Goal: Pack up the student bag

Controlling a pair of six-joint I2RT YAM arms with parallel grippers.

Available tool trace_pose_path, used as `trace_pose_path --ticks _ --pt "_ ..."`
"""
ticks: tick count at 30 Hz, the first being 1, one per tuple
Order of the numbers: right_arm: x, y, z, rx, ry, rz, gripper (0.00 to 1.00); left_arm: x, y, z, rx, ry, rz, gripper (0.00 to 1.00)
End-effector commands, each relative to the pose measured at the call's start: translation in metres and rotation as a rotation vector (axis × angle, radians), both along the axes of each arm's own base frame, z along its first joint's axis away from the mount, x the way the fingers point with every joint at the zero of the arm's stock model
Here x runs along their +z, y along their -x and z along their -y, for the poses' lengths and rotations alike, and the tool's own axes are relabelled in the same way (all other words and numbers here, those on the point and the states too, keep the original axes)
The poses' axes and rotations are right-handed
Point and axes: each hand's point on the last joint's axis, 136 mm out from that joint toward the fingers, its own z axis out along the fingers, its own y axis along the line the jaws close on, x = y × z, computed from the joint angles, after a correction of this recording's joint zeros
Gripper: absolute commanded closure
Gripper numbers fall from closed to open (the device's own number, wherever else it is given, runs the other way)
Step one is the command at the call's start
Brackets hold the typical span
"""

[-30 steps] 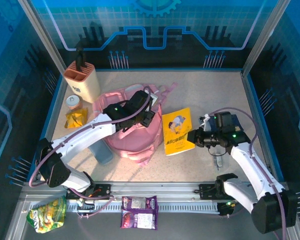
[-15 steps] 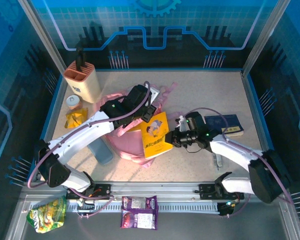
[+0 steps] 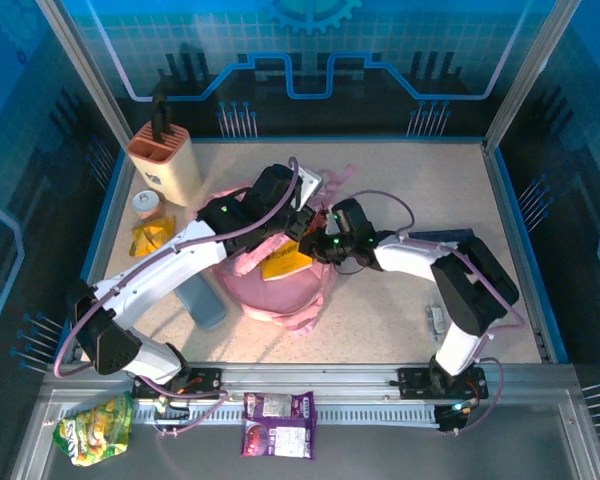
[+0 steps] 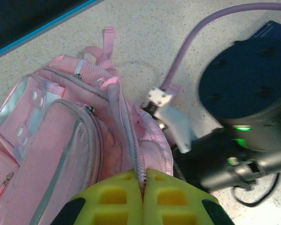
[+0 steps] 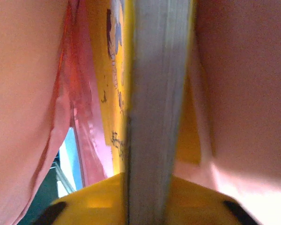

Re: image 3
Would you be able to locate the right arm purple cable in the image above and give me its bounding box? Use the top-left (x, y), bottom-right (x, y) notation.
top-left (349, 188), bottom-right (529, 436)

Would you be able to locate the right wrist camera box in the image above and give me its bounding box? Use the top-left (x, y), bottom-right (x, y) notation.
top-left (331, 197), bottom-right (377, 234)

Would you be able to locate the pink school backpack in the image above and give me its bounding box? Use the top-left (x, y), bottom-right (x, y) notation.
top-left (197, 162), bottom-right (359, 334)

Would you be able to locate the black knife handle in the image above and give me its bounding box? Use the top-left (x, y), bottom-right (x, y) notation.
top-left (150, 97), bottom-right (174, 139)

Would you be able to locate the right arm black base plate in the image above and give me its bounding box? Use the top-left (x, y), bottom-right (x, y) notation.
top-left (397, 367), bottom-right (489, 401)

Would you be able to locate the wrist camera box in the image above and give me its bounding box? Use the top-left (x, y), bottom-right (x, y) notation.
top-left (331, 197), bottom-right (377, 234)
top-left (249, 163), bottom-right (304, 210)

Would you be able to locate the grey pencil case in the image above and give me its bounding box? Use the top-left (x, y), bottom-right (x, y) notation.
top-left (174, 274), bottom-right (229, 330)

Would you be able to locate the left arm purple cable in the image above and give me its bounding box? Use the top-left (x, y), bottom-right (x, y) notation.
top-left (53, 156), bottom-right (301, 439)

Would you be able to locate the grey slotted cable duct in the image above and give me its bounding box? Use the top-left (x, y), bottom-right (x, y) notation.
top-left (129, 402), bottom-right (439, 426)

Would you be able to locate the aluminium frame post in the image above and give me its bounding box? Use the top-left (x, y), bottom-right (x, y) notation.
top-left (33, 0), bottom-right (134, 146)
top-left (483, 0), bottom-right (584, 151)

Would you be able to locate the dark blue book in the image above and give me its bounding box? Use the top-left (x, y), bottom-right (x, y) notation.
top-left (408, 228), bottom-right (476, 246)

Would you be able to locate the small black electronics board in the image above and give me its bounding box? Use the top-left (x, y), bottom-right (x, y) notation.
top-left (154, 399), bottom-right (191, 436)
top-left (437, 399), bottom-right (474, 434)

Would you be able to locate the small tin can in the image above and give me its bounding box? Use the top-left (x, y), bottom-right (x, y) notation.
top-left (131, 190), bottom-right (165, 221)

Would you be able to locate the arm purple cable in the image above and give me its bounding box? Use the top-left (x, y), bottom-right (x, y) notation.
top-left (53, 156), bottom-right (301, 439)
top-left (349, 188), bottom-right (529, 436)

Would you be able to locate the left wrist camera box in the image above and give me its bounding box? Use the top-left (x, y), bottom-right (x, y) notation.
top-left (249, 163), bottom-right (304, 210)

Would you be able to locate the yellow book reading boy cover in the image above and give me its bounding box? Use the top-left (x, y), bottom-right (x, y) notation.
top-left (259, 239), bottom-right (314, 281)

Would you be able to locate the yellow snack bag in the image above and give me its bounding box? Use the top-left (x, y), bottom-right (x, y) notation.
top-left (128, 215), bottom-right (178, 258)

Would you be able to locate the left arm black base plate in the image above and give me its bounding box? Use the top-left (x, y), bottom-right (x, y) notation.
top-left (132, 367), bottom-right (224, 401)

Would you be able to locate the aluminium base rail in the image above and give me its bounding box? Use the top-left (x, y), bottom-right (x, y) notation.
top-left (42, 362), bottom-right (579, 401)

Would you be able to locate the beige knife block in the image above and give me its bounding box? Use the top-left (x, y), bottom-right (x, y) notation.
top-left (126, 123), bottom-right (201, 208)

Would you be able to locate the purple snack packet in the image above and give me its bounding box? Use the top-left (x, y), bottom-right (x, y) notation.
top-left (243, 391), bottom-right (315, 421)
top-left (240, 417), bottom-right (317, 460)

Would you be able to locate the green chips bag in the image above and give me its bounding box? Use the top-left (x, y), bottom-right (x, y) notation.
top-left (52, 392), bottom-right (134, 467)

